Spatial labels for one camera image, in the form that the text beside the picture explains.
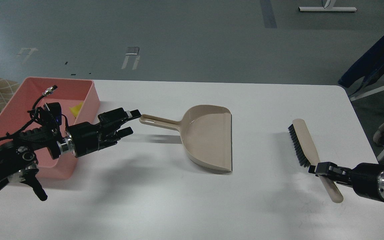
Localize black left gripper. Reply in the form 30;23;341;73
65;108;142;158

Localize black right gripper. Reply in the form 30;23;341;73
308;162;384;203

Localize beige hand brush black bristles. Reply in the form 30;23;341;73
288;118;343;203

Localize yellow sponge piece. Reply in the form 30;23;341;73
69;102;83;118

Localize beige plastic dustpan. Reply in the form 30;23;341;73
139;105;233;173

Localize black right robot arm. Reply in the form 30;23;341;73
308;136;384;202

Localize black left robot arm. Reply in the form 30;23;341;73
0;85;141;201

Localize pink plastic bin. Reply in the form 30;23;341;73
0;77;100;180

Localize white stand base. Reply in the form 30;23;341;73
298;0;357;13

